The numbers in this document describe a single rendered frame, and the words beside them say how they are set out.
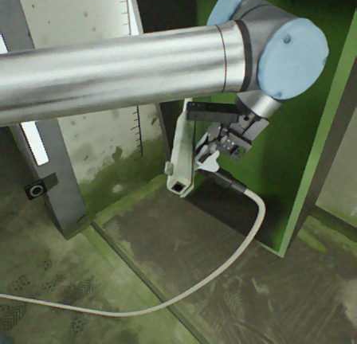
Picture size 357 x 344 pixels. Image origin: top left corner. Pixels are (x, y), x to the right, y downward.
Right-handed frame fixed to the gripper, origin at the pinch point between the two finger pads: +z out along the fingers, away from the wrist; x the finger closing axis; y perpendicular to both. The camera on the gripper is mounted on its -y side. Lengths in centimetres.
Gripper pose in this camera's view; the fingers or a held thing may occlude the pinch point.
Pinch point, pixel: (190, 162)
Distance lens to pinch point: 69.8
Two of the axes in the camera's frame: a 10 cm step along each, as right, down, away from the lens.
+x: 0.8, -6.3, 7.7
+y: 8.5, 4.5, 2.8
